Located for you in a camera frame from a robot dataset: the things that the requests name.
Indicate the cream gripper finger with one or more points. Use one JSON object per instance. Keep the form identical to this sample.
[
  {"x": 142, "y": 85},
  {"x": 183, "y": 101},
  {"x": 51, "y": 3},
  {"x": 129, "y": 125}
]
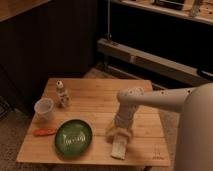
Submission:
[{"x": 113, "y": 130}]

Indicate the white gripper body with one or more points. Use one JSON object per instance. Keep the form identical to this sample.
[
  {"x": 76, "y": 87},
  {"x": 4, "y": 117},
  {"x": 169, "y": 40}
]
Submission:
[{"x": 124, "y": 121}]

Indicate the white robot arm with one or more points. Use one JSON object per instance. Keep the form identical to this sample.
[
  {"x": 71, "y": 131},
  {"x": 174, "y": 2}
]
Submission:
[{"x": 194, "y": 146}]

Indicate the translucent ceramic cup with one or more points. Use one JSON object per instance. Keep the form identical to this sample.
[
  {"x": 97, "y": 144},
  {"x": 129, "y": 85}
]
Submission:
[{"x": 44, "y": 108}]

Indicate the wooden table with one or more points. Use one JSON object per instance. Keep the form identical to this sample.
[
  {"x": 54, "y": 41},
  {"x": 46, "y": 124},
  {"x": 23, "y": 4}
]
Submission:
[{"x": 94, "y": 101}]

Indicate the green round plate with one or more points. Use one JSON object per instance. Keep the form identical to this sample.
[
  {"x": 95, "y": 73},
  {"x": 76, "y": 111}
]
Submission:
[{"x": 73, "y": 138}]

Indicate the small white bottle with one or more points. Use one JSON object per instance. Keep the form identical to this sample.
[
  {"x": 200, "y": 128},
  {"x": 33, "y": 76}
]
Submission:
[{"x": 62, "y": 93}]

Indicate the orange carrot toy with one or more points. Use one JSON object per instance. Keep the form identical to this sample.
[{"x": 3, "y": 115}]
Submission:
[{"x": 44, "y": 132}]

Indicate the metal vertical pole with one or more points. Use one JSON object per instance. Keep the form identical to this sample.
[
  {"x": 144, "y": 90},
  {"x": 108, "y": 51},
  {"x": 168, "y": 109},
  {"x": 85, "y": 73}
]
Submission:
[{"x": 108, "y": 19}]

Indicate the wooden shelf with items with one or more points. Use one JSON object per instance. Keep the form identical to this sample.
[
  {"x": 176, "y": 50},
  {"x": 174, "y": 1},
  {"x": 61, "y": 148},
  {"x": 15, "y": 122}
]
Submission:
[{"x": 195, "y": 10}]

